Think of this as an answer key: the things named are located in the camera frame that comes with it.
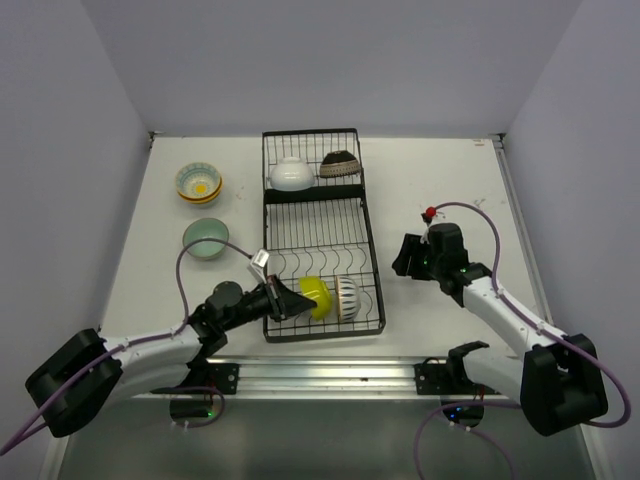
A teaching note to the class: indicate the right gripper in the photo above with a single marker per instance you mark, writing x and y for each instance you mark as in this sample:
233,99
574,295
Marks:
411,246

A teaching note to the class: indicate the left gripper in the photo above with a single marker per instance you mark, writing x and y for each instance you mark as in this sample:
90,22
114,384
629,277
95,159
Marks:
283,301

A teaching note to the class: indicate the lime yellow bowl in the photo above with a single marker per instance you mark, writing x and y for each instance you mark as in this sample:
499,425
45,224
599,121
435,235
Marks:
315,289

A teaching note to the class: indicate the white black striped bowl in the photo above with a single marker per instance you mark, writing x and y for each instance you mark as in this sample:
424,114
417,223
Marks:
348,296

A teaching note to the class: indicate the dark patterned bowl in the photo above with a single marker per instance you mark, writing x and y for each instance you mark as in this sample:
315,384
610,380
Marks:
339,164

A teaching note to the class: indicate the pale green celadon bowl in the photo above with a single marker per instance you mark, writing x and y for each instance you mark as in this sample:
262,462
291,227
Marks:
217,192

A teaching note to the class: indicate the orange yellow bowl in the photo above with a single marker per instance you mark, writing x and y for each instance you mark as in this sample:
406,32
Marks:
196,202

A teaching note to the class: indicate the white bowl yellow sun dots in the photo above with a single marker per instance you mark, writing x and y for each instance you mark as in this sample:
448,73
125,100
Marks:
197,180

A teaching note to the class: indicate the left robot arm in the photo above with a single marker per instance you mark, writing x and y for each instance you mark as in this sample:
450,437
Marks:
89,372

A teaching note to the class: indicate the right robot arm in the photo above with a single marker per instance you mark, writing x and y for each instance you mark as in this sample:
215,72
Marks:
550,374

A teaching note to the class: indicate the white ceramic bowl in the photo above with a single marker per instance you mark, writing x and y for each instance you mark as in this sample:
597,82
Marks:
291,174

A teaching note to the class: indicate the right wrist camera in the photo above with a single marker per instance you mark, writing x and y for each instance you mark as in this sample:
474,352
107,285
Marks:
429,217

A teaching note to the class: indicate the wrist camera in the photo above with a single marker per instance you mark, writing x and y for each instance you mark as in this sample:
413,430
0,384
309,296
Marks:
258,265
429,217

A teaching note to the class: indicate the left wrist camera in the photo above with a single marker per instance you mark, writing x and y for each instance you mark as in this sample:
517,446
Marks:
258,265

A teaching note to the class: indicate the black wire dish rack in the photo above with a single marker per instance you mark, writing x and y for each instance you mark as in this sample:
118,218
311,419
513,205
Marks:
324,231

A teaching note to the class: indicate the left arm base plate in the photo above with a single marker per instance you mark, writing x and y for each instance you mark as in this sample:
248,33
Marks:
207,379

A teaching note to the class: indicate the aluminium mounting rail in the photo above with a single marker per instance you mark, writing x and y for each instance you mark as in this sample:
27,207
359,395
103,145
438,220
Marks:
333,378

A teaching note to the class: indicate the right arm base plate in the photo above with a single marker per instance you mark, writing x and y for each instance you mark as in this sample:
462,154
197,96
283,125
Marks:
432,376

